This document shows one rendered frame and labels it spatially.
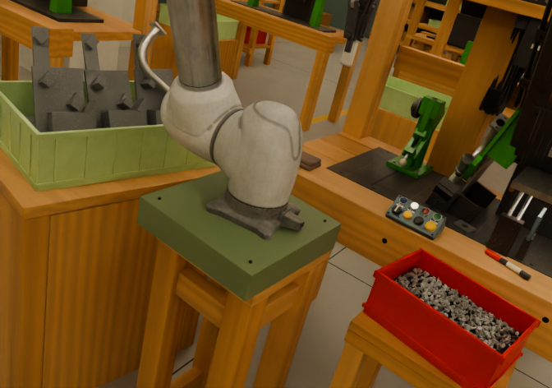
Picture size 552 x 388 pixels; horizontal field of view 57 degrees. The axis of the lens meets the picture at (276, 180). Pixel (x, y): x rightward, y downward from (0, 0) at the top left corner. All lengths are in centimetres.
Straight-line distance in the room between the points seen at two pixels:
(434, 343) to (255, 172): 53
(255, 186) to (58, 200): 58
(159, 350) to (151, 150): 59
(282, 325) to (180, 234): 45
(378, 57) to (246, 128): 107
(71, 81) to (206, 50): 71
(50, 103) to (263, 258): 91
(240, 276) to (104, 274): 70
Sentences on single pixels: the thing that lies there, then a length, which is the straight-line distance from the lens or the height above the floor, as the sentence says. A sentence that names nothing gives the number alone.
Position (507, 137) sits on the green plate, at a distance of 161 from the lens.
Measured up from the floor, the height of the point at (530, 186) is 113.
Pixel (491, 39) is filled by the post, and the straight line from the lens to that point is 197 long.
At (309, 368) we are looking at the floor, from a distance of 227.
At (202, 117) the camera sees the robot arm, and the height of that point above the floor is 113.
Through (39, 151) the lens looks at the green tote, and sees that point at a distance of 147.
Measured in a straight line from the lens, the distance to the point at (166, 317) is 141.
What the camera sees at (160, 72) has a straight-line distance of 190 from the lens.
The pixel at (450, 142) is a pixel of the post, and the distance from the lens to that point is 204.
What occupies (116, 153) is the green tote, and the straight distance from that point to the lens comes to 156.
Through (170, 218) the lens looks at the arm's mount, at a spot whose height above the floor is 92.
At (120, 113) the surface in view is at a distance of 176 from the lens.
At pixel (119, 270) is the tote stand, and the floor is 50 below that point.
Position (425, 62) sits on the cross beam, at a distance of 213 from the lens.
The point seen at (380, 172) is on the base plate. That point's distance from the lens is 183.
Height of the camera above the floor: 153
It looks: 24 degrees down
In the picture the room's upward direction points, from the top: 14 degrees clockwise
